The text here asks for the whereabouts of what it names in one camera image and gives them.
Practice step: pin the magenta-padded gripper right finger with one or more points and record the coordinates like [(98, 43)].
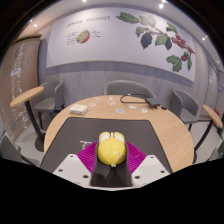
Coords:
[(150, 168)]

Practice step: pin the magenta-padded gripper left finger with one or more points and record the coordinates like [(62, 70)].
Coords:
[(71, 166)]

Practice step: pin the yellow and white computer mouse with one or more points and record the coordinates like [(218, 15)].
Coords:
[(111, 151)]

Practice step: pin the dark grey mouse pad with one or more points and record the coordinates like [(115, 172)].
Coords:
[(76, 131)]

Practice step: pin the small white packet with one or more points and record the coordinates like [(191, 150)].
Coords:
[(112, 103), (91, 104), (132, 107), (99, 98), (111, 98), (119, 110)]

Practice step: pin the grey upholstered chair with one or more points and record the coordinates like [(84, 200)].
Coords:
[(128, 88), (50, 96), (186, 105)]

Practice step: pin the round wooden side table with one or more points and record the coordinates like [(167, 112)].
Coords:
[(26, 95), (213, 115)]

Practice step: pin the grey door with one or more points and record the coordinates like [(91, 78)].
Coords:
[(211, 86)]

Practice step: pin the ceiling spot lights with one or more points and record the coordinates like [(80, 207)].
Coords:
[(161, 5)]

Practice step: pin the tall wooden wall panel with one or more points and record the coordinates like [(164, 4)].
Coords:
[(18, 73)]

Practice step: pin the white plant wall mural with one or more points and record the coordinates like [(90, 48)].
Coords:
[(116, 40)]

